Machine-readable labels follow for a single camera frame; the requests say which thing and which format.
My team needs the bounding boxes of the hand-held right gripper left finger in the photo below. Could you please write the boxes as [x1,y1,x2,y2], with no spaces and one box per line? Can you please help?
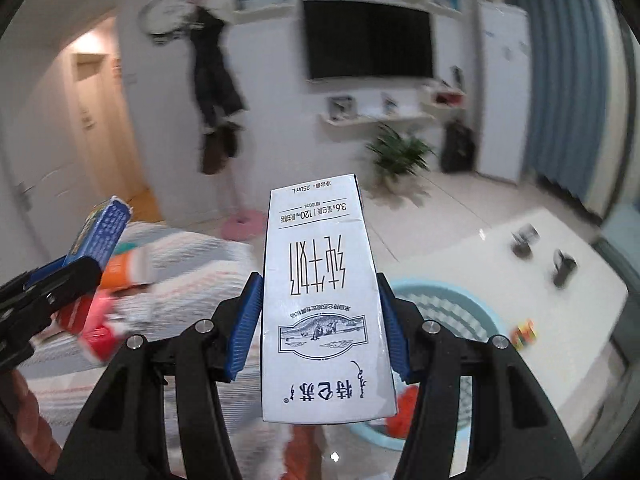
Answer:
[57,272,264,480]

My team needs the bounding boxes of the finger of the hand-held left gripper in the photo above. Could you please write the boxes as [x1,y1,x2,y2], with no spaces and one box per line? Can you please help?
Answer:
[0,258,69,306]
[20,257,102,331]

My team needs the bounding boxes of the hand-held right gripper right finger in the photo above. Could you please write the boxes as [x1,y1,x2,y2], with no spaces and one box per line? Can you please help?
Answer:
[376,272,583,480]

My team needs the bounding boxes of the red snack packet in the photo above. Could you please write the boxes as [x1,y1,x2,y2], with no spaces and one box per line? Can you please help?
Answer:
[55,292,101,336]

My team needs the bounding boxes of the orange paper cup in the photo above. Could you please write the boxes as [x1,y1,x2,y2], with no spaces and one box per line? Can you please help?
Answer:
[102,252,151,291]

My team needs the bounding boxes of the light blue plastic basket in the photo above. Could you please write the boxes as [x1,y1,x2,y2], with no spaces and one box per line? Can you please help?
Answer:
[360,280,502,453]

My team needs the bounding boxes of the red and white packet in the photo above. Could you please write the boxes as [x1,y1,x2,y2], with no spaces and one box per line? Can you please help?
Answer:
[80,300,128,363]

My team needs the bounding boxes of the blue printed box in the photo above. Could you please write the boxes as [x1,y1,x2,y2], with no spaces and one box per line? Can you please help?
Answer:
[65,196,133,273]

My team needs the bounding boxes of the white milk carton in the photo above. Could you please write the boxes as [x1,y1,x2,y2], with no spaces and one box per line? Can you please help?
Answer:
[260,174,399,423]

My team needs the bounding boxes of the person's left forearm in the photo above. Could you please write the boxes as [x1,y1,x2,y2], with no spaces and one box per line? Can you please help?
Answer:
[0,367,53,476]

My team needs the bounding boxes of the striped knitted blanket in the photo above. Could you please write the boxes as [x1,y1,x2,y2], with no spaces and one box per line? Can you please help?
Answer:
[15,220,266,441]

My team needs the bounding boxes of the pink coat rack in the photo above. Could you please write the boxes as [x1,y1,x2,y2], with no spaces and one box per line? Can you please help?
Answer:
[185,0,268,241]

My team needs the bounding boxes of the colourful puzzle cube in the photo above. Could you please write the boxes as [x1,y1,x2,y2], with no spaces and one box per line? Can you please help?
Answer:
[509,319,540,351]

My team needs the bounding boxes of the orange cloth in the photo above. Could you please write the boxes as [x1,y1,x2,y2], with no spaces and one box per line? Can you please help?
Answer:
[282,425,326,480]

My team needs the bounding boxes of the black holder with fork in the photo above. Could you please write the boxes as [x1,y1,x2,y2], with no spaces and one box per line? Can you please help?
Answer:
[510,225,542,261]

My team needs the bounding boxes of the hallway door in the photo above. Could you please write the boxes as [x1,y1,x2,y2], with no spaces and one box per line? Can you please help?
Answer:
[70,55,146,201]

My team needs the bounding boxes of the brown hanging bag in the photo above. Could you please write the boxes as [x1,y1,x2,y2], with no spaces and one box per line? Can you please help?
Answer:
[200,122,243,176]

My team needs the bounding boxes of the green potted plant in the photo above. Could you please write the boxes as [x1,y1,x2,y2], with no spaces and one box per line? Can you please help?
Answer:
[367,122,436,181]

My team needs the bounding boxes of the dark mug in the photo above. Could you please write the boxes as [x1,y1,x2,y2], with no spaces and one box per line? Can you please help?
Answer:
[550,249,578,286]

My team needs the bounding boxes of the black guitar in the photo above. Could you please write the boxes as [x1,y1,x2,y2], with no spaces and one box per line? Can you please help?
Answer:
[440,117,476,173]

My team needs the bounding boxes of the white red box shelf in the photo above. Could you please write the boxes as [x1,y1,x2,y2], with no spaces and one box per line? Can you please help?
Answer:
[420,82,468,116]

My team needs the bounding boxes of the teal sofa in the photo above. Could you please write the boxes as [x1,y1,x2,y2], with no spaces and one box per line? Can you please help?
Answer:
[590,205,640,286]

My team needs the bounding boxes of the dark hanging coat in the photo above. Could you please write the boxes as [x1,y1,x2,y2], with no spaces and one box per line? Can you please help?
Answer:
[187,5,248,128]

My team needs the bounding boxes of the white refrigerator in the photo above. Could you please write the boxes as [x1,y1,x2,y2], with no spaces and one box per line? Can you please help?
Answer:
[474,0,532,183]

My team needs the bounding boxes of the blue striped curtain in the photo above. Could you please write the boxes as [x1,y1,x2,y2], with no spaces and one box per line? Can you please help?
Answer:
[510,0,631,221]

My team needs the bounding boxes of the white box shelf teal inside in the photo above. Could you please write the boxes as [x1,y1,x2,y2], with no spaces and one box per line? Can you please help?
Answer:
[231,0,296,23]

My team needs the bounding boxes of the white door with handle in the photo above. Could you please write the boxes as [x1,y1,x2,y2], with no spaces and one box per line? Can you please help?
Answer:
[0,85,51,301]

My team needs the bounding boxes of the long white wall shelf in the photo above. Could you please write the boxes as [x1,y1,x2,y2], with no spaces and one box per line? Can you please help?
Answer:
[319,110,436,131]

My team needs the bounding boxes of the black picture frame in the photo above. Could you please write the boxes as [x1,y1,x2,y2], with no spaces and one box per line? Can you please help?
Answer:
[328,96,357,122]

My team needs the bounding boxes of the round panda wall clock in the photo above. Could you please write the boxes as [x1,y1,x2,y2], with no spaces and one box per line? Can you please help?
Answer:
[137,0,193,46]

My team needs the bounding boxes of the black wall television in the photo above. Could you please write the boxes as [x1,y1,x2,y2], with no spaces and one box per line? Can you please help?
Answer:
[301,0,435,82]

